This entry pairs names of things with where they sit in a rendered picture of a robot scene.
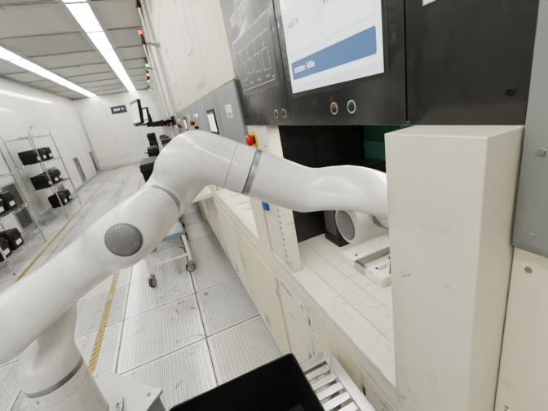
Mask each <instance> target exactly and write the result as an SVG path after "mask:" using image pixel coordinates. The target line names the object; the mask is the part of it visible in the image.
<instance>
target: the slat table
mask: <svg viewBox="0 0 548 411"><path fill-rule="evenodd" d="M300 366H301V368H302V370H303V372H304V373H305V375H306V377H307V379H308V381H309V382H310V381H311V380H313V379H315V378H318V377H320V376H321V375H322V374H324V377H323V378H321V379H319V380H318V381H316V382H314V383H312V384H311V385H312V388H313V390H314V391H317V390H318V389H320V388H322V387H324V386H325V388H326V389H324V390H323V391H321V392H319V393H317V394H316V395H317V397H318V398H319V400H320V401H322V400H325V399H326V398H328V402H326V403H324V404H323V407H324V409H325V411H377V410H376V409H375V408H374V407H373V406H372V404H371V403H370V402H369V400H368V399H367V398H366V396H365V395H364V394H363V392H362V391H361V390H360V388H359V387H358V386H357V385H356V384H355V382H354V381H353V380H352V379H351V377H350V376H349V374H348V373H347V372H346V370H345V369H344V368H343V367H342V366H341V365H340V363H339V362H338V360H337V359H336V358H335V357H334V355H333V354H332V352H331V351H330V350H329V349H328V350H326V351H323V352H321V353H320V354H318V355H316V356H313V357H312V358H311V359H309V360H306V361H304V362H303V363H301V364H300ZM341 390H343V393H342V394H340V395H339V391H341ZM348 400H350V401H351V403H350V404H348V405H347V406H345V407H343V408H342V407H341V404H343V403H345V402H346V401H348Z"/></svg>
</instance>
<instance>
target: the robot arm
mask: <svg viewBox="0 0 548 411"><path fill-rule="evenodd" d="M207 185H215V186H218V187H221V188H225V189H227V190H230V191H233V192H237V193H240V194H242V195H245V196H248V197H253V198H255V199H258V200H260V201H265V202H268V203H271V204H273V205H276V206H281V207H284V208H286V209H289V210H294V211H298V212H313V211H320V210H336V213H335V218H336V224H337V226H338V230H339V231H340V233H341V235H342V237H343V238H344V239H345V240H346V241H347V242H349V243H351V244H353V245H357V244H359V243H361V242H364V241H367V240H369V239H372V238H375V237H376V236H381V235H382V234H385V233H387V232H389V223H388V205H387V174H386V173H383V172H381V171H378V170H373V169H370V168H366V167H361V166H329V167H323V168H310V167H306V166H302V165H299V164H297V163H295V162H292V161H289V160H286V159H284V158H282V157H278V156H275V155H273V154H271V153H268V152H264V151H262V150H259V149H257V148H253V147H250V146H248V145H245V144H242V143H239V142H237V141H234V140H231V139H228V138H225V137H223V136H220V135H216V134H213V133H210V132H207V131H203V130H190V131H186V132H184V133H182V134H180V135H177V136H176V137H175V138H173V139H172V140H171V141H170V142H169V143H168V144H167V145H166V146H165V147H164V148H163V149H162V150H161V152H160V154H159V155H158V157H157V159H156V161H155V164H154V169H153V172H152V175H151V176H150V178H149V180H148V181H147V183H146V184H145V185H144V186H143V187H142V188H141V189H140V190H139V191H137V192H135V193H134V194H132V195H131V196H130V197H128V198H126V199H125V200H124V201H122V202H121V203H119V204H118V205H116V206H115V207H114V208H112V209H111V210H110V211H109V212H107V213H106V214H105V215H103V216H102V217H101V218H99V219H98V220H97V221H96V222H94V223H93V224H92V225H91V226H89V227H88V229H87V230H85V231H84V233H83V234H81V235H80V236H79V237H78V238H77V239H76V240H75V241H73V242H72V243H71V244H69V245H68V246H67V247H65V248H64V249H63V250H61V251H60V252H59V253H58V254H57V255H56V256H55V257H53V258H52V259H51V260H49V261H48V262H47V263H45V264H44V265H43V266H41V267H40V268H39V269H38V270H37V271H35V272H33V273H31V274H29V275H27V276H25V277H23V278H22V279H20V280H19V281H17V282H16V283H15V284H13V285H12V286H10V287H9V288H7V289H6V290H4V291H3V292H1V293H0V365H3V364H5V363H6V362H8V361H10V360H12V359H14V358H15V357H17V356H18V355H19V354H20V358H19V360H18V363H17V366H16V369H15V379H16V381H17V383H18V385H19V387H20V389H21V390H22V392H23V393H24V394H25V396H26V398H27V399H28V401H29V403H30V404H31V405H32V406H33V408H34V410H35V411H123V408H124V400H123V398H122V395H121V393H120V392H119V391H118V390H116V389H113V388H101V389H99V386H98V384H97V383H96V381H95V379H94V377H93V375H92V373H91V372H90V370H89V368H88V366H87V364H86V362H85V361H84V359H83V357H82V354H81V352H80V351H79V350H78V348H77V345H76V343H75V339H74V333H75V325H76V318H77V301H78V300H79V299H80V298H82V297H83V296H84V295H85V294H87V293H88V292H89V291H91V290H92V289H94V288H95V287H96V286H97V285H98V284H100V283H101V282H103V281H104V280H106V279H107V278H108V277H110V276H111V275H112V274H114V273H115V272H118V271H120V270H122V269H127V268H129V267H132V266H134V265H135V264H137V263H138V262H139V261H141V260H142V259H144V258H145V257H146V256H147V255H149V254H150V253H151V252H152V251H153V250H154V249H155V248H156V247H157V246H158V245H159V244H160V243H161V242H162V240H163V239H164V238H165V236H166V235H167V233H168V232H169V231H170V230H171V229H172V227H173V226H174V225H175V223H176V222H177V221H178V219H179V218H180V216H181V215H182V214H183V212H184V211H185V210H186V209H187V208H188V207H189V205H190V204H191V203H192V201H193V200H194V199H195V198H196V196H197V195H198V194H199V193H200V191H201V190H202V189H203V188H204V187H206V186H207Z"/></svg>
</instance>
